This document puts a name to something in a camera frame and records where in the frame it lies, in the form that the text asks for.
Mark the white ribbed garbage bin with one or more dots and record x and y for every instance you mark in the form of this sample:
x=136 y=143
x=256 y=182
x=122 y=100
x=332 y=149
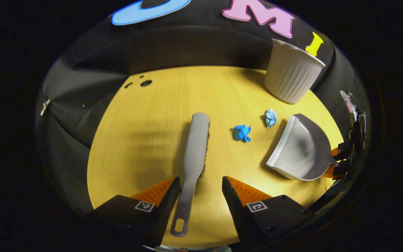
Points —
x=289 y=77

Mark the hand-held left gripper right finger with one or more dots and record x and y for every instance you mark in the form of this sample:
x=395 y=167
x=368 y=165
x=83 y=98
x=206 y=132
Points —
x=234 y=210

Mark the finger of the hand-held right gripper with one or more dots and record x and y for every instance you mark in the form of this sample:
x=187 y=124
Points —
x=341 y=169
x=345 y=149

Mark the light blue paper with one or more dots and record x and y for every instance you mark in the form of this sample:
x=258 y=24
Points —
x=270 y=117

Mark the white cloth tag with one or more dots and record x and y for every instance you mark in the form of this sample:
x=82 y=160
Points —
x=45 y=107

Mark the small grey broom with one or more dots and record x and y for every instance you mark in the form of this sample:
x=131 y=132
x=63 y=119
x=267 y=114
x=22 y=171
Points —
x=196 y=147

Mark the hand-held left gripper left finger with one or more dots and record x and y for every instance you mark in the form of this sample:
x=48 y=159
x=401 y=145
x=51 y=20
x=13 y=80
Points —
x=164 y=210

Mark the black backdrop cloth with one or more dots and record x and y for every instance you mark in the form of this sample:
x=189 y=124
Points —
x=187 y=45

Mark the dark blue paper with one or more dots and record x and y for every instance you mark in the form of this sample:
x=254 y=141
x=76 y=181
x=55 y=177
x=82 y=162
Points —
x=241 y=133

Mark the grey dustpan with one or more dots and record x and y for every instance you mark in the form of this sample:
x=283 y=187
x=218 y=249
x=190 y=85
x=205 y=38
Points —
x=299 y=150

